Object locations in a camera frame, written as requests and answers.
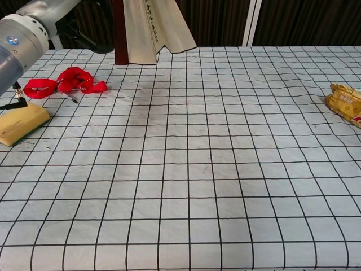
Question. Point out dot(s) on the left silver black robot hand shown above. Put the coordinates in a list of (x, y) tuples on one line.
[(50, 14)]

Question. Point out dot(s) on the paper folding fan red ribs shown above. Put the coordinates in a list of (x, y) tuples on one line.
[(146, 31)]

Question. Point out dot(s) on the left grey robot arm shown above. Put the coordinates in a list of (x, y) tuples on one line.
[(19, 48)]

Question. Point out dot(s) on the black marker pen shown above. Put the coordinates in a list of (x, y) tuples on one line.
[(70, 97)]

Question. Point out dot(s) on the yellow sponge green backing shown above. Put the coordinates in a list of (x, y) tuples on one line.
[(22, 121)]

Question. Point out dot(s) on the checked light blue tablecloth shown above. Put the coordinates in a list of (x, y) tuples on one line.
[(180, 183)]

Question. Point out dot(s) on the gold snack packet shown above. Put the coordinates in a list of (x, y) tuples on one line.
[(345, 103)]

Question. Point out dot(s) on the slanted white post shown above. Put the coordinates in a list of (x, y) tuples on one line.
[(56, 42)]

